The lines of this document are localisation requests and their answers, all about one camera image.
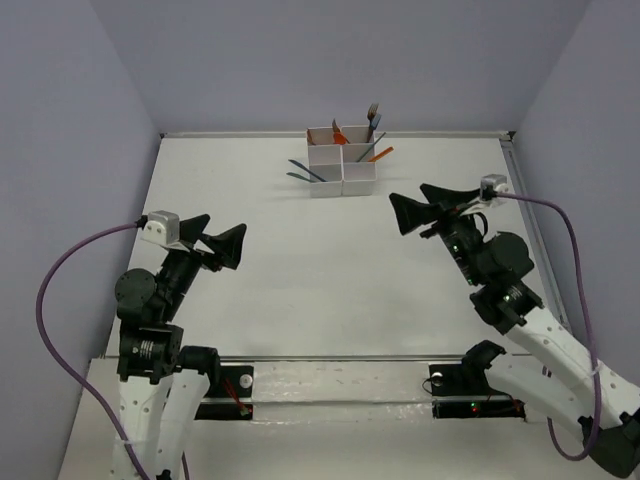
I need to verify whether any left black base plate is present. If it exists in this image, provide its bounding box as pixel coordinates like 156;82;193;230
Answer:
195;363;254;421

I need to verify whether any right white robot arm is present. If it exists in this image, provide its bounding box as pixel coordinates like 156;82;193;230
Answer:
389;175;639;479

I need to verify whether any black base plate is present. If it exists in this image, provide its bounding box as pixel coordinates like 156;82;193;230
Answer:
422;363;526;420
195;363;254;421

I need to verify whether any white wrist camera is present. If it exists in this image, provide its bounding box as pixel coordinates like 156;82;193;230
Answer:
141;210;180;248
462;174;509;215

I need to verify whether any orange plastic spoon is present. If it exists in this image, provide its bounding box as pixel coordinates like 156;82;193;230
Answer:
333;130;349;145

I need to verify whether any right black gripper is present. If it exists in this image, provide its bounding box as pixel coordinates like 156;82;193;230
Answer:
387;182;482;284

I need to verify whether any blue-green plastic knife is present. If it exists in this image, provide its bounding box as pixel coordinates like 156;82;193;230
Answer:
288;159;327;183

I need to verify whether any teal chopstick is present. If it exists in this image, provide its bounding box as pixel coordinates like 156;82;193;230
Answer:
355;132;387;163

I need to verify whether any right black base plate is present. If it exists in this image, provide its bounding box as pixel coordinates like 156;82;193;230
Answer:
422;363;526;420

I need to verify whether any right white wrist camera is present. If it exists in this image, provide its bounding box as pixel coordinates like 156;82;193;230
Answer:
462;174;509;215

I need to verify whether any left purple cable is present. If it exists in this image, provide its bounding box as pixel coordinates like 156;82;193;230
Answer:
35;223;190;480

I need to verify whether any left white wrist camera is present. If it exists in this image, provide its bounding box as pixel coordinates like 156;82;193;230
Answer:
141;210;180;248

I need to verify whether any blue plastic fork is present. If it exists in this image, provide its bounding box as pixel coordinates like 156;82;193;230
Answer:
366;113;381;143

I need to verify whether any left white divided container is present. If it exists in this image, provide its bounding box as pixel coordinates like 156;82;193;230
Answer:
307;127;343;198

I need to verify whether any right white divided container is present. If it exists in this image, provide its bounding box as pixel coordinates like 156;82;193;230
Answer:
341;125;377;197

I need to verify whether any teal plastic knife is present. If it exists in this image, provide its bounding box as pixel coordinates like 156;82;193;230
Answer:
286;171;317;184

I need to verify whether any white divided container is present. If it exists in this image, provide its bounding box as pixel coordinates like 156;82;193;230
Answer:
341;125;377;197
307;127;343;198

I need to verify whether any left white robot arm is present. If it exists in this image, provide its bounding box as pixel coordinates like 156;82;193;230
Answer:
110;211;247;479

